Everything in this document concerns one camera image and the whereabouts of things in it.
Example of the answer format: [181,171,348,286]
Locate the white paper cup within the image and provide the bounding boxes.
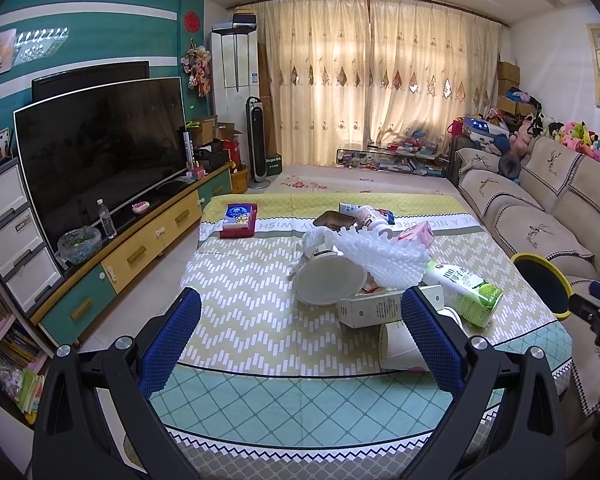
[379,302,429,372]

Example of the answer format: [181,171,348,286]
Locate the white cardboard box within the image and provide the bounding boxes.
[337,284,446,330]

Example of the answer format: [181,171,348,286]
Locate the white foam net wrap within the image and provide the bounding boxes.
[324,229,430,290]

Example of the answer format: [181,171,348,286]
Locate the pink carton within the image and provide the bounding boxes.
[396,221,434,248]

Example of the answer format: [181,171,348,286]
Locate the round white plastic lid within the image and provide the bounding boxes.
[292,252,367,307]

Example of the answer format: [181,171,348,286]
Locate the white supplement bottle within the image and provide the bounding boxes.
[354,205,396,238]

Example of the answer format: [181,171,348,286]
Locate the brown plastic tray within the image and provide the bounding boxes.
[313,210,356,232]

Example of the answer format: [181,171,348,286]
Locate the yellow rimmed trash bin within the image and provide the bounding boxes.
[512,252,573,321]

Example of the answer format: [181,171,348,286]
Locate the yellow green TV cabinet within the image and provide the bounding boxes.
[32,164,232,347]

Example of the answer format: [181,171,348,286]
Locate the beige sofa with covers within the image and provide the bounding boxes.
[450,135,600,441]

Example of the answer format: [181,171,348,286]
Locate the patterned green tablecloth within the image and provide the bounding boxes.
[110,192,575,480]

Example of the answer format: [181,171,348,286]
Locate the clear water bottle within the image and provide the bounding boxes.
[97,198,117,240]

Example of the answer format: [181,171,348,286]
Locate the glass ashtray bowl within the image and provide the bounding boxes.
[58,226,102,266]

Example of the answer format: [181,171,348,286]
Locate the bookshelf with books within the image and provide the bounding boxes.
[0,294,47,426]

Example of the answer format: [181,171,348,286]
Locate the red tissue box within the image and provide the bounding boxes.
[220,203,258,240]

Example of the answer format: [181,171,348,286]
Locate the pile of plush toys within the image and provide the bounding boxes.
[449,112,600,167]

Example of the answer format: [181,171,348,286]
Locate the white drawer unit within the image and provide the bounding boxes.
[0,158,64,318]

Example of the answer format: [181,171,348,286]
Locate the low glass shelf with clutter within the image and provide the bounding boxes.
[336,144,449,177]

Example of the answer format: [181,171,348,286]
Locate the large black television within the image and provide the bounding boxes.
[14,77,185,246]

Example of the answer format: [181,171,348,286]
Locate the floral floor rug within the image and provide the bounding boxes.
[265,165,460,197]

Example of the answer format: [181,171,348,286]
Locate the stacked cardboard boxes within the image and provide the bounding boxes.
[498,61,542,117]

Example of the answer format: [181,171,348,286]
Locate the black tower fan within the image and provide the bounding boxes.
[246,96,270,188]

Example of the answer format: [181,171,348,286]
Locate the white standing air conditioner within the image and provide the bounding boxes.
[209,28,260,134]

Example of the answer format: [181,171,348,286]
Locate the beige embroidered curtains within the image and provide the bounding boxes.
[254,0,502,166]

